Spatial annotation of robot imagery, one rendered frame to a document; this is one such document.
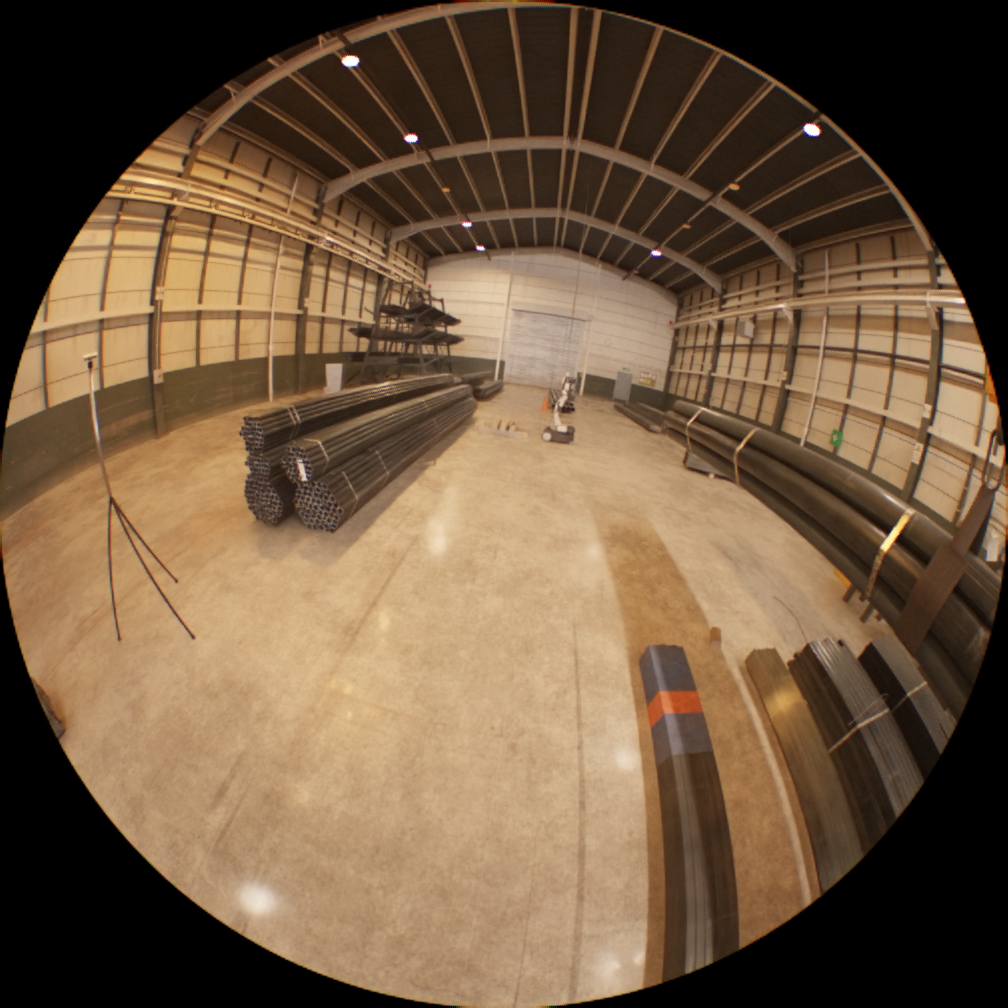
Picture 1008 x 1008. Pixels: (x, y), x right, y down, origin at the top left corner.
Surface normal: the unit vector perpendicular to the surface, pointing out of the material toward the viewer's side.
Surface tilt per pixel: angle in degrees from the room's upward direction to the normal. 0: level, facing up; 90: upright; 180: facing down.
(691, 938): 0
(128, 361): 90
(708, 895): 0
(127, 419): 90
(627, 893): 0
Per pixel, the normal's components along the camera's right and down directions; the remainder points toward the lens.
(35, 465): 0.99, 0.16
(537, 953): 0.12, -0.90
